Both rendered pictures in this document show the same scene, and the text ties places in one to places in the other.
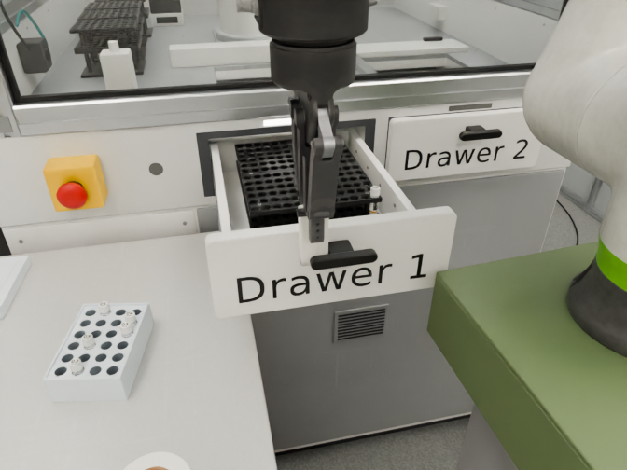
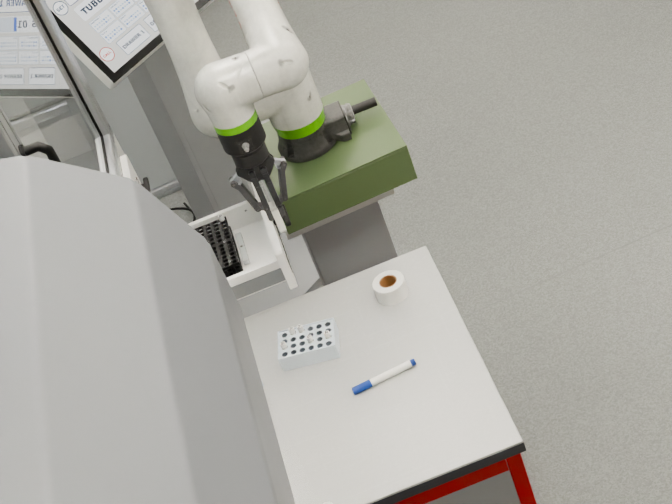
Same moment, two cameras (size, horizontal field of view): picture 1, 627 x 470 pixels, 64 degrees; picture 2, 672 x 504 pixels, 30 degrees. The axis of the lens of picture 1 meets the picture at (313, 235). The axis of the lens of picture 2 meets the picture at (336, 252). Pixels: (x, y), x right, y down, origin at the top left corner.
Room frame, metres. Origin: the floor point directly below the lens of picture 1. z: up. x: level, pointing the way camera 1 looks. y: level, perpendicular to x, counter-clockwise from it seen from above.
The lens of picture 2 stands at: (-0.12, 2.12, 2.53)
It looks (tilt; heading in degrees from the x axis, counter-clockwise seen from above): 39 degrees down; 283
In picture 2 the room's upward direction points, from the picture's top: 22 degrees counter-clockwise
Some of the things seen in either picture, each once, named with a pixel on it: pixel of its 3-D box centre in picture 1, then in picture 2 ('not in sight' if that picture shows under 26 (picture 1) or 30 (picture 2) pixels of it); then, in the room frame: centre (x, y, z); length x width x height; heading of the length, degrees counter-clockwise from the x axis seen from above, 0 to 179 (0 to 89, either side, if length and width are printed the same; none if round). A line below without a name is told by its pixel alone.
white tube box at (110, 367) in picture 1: (104, 349); (308, 344); (0.43, 0.25, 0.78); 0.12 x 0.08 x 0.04; 1
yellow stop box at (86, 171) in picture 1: (76, 184); not in sight; (0.68, 0.36, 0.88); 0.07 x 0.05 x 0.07; 102
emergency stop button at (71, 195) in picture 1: (72, 194); not in sight; (0.64, 0.35, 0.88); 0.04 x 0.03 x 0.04; 102
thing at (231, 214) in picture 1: (299, 187); (187, 270); (0.68, 0.02, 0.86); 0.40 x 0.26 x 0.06; 12
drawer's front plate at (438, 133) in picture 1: (466, 144); (137, 203); (0.83, -0.27, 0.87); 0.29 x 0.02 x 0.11; 102
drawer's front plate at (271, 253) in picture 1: (334, 262); (273, 232); (0.48, -0.02, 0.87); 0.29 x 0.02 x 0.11; 102
